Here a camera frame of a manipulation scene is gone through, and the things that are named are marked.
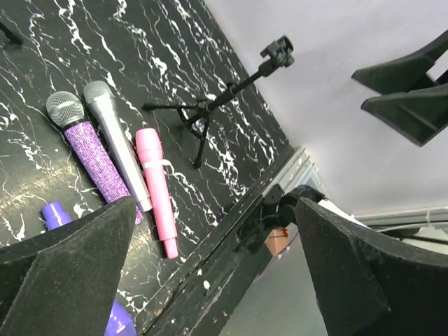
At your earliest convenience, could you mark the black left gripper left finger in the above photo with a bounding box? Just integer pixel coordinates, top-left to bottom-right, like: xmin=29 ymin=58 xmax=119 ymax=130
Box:
xmin=1 ymin=197 xmax=136 ymax=335

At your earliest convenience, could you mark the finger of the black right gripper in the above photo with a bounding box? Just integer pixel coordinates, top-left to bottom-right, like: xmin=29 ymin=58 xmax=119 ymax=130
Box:
xmin=361 ymin=84 xmax=447 ymax=147
xmin=351 ymin=31 xmax=447 ymax=95

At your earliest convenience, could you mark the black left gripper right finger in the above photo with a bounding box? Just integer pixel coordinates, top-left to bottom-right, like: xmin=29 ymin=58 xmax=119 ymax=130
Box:
xmin=295 ymin=199 xmax=447 ymax=335

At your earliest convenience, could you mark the purple plastic microphone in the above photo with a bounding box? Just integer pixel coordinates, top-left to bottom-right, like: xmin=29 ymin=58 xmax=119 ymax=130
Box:
xmin=41 ymin=202 xmax=137 ymax=336

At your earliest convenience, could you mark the purple glitter microphone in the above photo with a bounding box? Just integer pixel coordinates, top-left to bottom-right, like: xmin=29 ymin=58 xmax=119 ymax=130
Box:
xmin=45 ymin=91 xmax=130 ymax=203

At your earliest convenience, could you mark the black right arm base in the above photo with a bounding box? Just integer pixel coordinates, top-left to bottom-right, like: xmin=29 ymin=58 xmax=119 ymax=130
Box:
xmin=235 ymin=184 xmax=326 ymax=254

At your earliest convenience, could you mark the small black tripod stand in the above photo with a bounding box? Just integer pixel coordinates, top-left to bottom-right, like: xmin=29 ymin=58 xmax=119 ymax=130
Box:
xmin=142 ymin=35 xmax=295 ymax=169

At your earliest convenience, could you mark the black stand leg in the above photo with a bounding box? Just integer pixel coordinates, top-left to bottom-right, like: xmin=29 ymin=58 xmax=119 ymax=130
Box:
xmin=0 ymin=22 xmax=23 ymax=47

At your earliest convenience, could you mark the pink microphone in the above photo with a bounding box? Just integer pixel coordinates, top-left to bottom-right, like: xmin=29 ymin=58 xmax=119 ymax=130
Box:
xmin=135 ymin=128 xmax=179 ymax=259

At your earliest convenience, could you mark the silver microphone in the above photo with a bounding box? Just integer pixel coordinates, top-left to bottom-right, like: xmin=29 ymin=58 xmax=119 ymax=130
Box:
xmin=83 ymin=80 xmax=153 ymax=212

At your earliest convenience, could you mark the aluminium table rail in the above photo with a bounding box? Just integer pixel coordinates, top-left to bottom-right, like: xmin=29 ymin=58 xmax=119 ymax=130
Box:
xmin=274 ymin=147 xmax=327 ymax=194

